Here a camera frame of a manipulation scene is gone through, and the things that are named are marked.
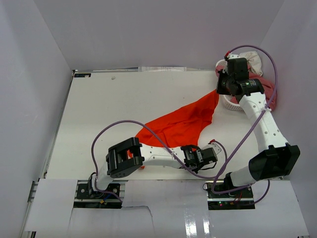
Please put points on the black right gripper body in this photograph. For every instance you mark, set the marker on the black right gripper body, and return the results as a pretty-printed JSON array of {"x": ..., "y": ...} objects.
[{"x": 223, "y": 86}]

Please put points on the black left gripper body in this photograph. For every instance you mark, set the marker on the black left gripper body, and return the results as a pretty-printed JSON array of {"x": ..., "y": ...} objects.
[{"x": 197, "y": 167}]

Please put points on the orange t shirt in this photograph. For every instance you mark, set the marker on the orange t shirt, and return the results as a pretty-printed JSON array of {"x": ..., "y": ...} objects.
[{"x": 184, "y": 125}]

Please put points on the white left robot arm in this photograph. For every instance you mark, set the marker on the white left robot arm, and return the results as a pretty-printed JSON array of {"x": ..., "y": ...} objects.
[{"x": 126, "y": 157}]

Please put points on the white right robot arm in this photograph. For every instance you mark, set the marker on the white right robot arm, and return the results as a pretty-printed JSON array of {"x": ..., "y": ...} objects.
[{"x": 276, "y": 157}]

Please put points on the white perforated laundry basket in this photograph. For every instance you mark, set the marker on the white perforated laundry basket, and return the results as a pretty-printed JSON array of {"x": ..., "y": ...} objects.
[{"x": 227, "y": 99}]

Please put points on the cream white t shirt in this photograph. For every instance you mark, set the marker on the cream white t shirt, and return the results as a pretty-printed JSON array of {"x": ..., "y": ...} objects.
[{"x": 254, "y": 62}]

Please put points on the pink t shirt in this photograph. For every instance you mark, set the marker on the pink t shirt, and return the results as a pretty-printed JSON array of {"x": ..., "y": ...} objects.
[{"x": 268, "y": 89}]

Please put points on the black corner label plate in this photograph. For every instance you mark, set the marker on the black corner label plate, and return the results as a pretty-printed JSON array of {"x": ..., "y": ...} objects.
[{"x": 82, "y": 75}]

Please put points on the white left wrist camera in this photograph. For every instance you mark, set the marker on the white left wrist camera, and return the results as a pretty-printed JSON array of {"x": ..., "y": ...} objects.
[{"x": 215, "y": 145}]

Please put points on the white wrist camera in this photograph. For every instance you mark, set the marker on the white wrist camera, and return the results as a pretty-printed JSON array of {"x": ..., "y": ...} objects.
[
  {"x": 230, "y": 56},
  {"x": 215, "y": 145}
]

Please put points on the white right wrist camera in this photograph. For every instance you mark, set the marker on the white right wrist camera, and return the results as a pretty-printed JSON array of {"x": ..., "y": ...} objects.
[{"x": 230, "y": 56}]

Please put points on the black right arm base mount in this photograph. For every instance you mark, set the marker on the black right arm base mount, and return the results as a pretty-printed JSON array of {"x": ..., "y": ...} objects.
[{"x": 237, "y": 200}]

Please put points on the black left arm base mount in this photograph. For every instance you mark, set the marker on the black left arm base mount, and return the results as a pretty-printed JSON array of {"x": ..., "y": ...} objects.
[{"x": 87, "y": 197}]

